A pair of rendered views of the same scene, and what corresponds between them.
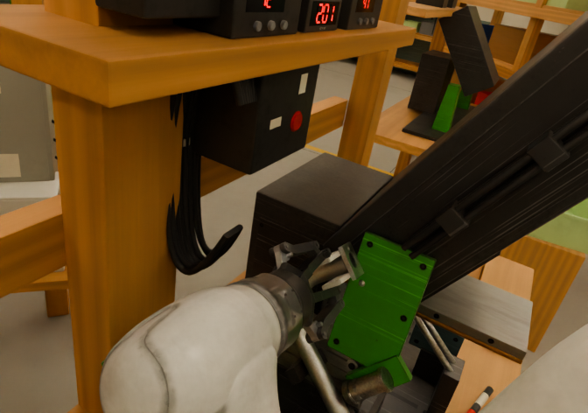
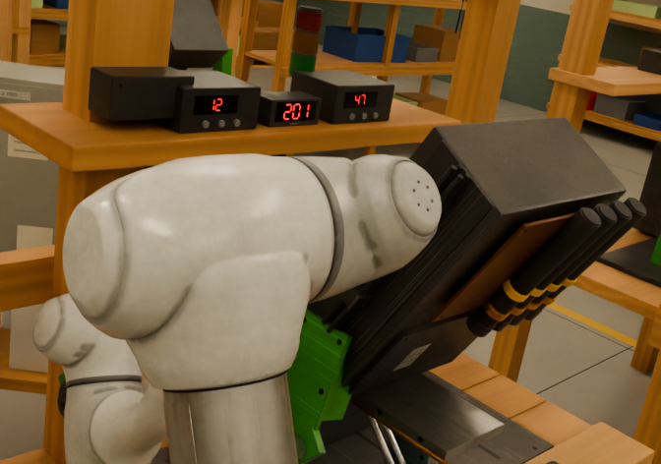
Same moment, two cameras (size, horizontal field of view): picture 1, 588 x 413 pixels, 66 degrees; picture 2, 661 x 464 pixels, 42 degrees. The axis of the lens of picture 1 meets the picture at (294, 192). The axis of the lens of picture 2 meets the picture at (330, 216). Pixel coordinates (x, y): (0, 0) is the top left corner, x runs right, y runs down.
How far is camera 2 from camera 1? 0.91 m
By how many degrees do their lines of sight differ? 19
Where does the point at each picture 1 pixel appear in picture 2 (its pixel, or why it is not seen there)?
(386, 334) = (307, 407)
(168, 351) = (68, 302)
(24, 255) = (21, 282)
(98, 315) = not seen: hidden behind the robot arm
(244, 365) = not seen: hidden behind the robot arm
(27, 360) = not seen: outside the picture
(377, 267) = (307, 341)
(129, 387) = (45, 317)
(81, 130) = (73, 191)
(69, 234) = (56, 272)
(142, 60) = (94, 147)
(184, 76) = (126, 157)
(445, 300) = (398, 402)
